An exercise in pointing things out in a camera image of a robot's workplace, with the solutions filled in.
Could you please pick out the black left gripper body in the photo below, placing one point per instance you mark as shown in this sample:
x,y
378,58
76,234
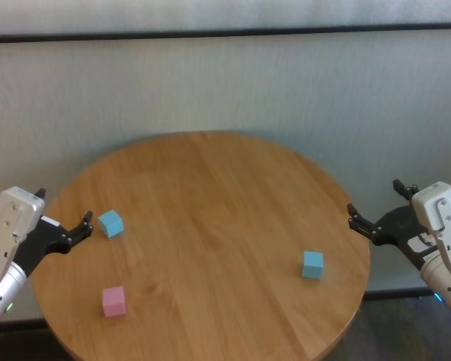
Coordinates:
x,y
41,240

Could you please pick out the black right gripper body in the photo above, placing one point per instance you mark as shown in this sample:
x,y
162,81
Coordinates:
x,y
396,225

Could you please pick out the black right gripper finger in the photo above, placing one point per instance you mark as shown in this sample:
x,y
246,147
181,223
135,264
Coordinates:
x,y
404,189
361,223

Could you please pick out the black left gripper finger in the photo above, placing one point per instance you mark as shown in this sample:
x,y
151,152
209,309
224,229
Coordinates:
x,y
41,194
80,231

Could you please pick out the blue cube block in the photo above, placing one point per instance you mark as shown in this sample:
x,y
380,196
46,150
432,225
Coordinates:
x,y
312,266
111,224

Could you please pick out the pink cube block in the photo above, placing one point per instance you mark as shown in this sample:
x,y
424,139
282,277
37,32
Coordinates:
x,y
114,302

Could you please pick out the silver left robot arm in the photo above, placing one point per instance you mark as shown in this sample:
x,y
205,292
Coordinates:
x,y
5,284

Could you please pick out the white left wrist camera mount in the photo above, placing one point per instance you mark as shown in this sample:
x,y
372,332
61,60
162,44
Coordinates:
x,y
17,210

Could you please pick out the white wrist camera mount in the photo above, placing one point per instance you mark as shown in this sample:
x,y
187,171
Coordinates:
x,y
437,210
17,210

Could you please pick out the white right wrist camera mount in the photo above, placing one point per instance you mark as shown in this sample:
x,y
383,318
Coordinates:
x,y
437,210

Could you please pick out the black wall trim strip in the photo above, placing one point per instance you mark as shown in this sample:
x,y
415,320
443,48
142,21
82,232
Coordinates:
x,y
225,32

